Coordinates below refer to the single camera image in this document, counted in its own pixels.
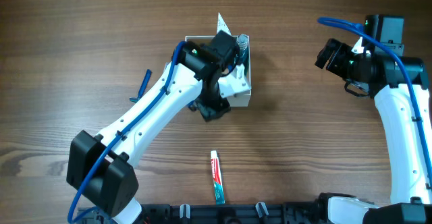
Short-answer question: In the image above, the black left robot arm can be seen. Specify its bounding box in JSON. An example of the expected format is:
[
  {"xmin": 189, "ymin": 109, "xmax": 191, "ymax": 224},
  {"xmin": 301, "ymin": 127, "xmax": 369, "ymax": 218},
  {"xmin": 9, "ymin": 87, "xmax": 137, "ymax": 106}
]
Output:
[{"xmin": 66, "ymin": 31, "xmax": 239, "ymax": 223}]

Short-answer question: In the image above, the white lotion tube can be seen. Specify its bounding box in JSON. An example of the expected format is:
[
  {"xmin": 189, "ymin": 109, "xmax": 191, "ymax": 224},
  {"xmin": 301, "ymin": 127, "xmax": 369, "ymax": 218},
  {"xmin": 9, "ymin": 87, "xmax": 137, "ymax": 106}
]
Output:
[{"xmin": 217, "ymin": 13, "xmax": 232, "ymax": 35}]

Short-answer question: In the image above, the blue disposable razor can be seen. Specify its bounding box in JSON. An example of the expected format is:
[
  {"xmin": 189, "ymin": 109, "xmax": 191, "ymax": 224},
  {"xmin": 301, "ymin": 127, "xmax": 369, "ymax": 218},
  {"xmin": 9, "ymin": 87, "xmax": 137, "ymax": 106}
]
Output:
[{"xmin": 129, "ymin": 69, "xmax": 152, "ymax": 103}]

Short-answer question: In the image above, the Colgate toothpaste tube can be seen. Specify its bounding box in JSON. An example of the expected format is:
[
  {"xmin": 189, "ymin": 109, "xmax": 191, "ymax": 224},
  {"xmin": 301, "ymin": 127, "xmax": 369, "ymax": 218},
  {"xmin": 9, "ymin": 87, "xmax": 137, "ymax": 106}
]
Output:
[{"xmin": 211, "ymin": 150, "xmax": 225, "ymax": 204}]

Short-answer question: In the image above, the white cardboard box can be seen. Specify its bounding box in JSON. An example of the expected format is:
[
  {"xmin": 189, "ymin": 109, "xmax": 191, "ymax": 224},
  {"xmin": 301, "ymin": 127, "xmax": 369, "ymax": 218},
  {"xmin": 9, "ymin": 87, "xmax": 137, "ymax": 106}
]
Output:
[{"xmin": 179, "ymin": 32, "xmax": 252, "ymax": 107}]

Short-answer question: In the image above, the blue Listerine mouthwash bottle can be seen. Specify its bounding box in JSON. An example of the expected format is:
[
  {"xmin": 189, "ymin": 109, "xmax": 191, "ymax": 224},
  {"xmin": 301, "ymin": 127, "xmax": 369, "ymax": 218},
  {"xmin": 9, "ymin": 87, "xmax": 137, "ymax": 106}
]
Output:
[{"xmin": 236, "ymin": 34, "xmax": 249, "ymax": 76}]

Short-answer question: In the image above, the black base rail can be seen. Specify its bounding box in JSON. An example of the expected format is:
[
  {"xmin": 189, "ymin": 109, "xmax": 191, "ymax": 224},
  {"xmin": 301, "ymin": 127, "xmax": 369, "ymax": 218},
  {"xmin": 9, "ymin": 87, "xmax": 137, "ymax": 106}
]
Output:
[{"xmin": 77, "ymin": 200, "xmax": 325, "ymax": 224}]

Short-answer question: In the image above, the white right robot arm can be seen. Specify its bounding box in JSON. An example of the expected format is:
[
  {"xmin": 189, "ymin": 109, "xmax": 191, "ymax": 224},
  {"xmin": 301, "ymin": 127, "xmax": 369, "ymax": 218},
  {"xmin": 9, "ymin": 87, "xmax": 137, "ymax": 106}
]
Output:
[{"xmin": 315, "ymin": 14, "xmax": 431, "ymax": 223}]

